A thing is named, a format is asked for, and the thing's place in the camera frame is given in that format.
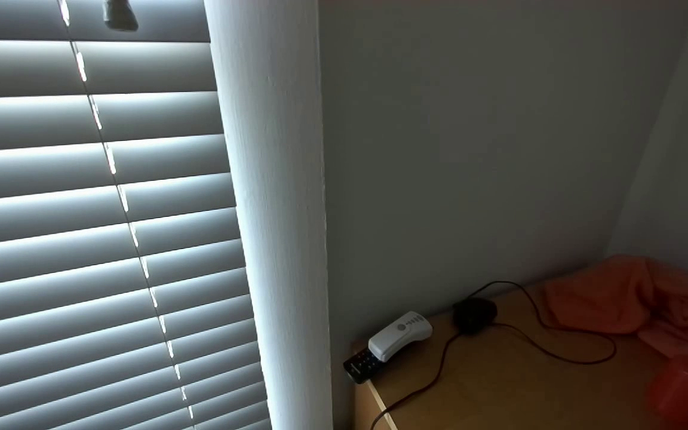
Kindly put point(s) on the orange plastic cup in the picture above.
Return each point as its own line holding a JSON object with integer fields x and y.
{"x": 684, "y": 391}

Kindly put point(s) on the white remote control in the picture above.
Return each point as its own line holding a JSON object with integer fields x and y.
{"x": 399, "y": 335}

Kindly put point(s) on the black remote control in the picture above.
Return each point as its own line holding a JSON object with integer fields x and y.
{"x": 362, "y": 364}

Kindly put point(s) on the black power adapter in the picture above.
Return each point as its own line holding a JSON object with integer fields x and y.
{"x": 474, "y": 313}

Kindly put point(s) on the white window blinds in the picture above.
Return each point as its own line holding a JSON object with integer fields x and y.
{"x": 81, "y": 239}

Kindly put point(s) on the orange cloth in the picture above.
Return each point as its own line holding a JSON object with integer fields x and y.
{"x": 613, "y": 295}

